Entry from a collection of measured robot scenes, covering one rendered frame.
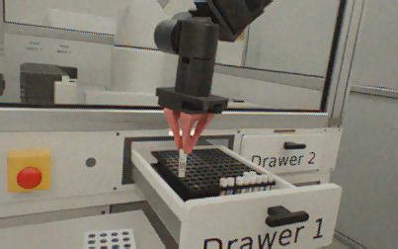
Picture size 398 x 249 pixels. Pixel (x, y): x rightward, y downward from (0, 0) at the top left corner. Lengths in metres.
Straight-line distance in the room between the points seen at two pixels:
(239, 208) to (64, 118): 0.40
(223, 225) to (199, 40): 0.26
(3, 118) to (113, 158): 0.22
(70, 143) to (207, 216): 0.37
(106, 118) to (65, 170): 0.14
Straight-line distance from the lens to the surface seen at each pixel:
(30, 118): 0.69
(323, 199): 0.58
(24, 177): 0.65
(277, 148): 0.92
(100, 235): 0.62
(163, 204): 0.56
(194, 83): 0.47
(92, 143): 0.72
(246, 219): 0.49
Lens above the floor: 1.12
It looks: 12 degrees down
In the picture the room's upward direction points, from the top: 6 degrees clockwise
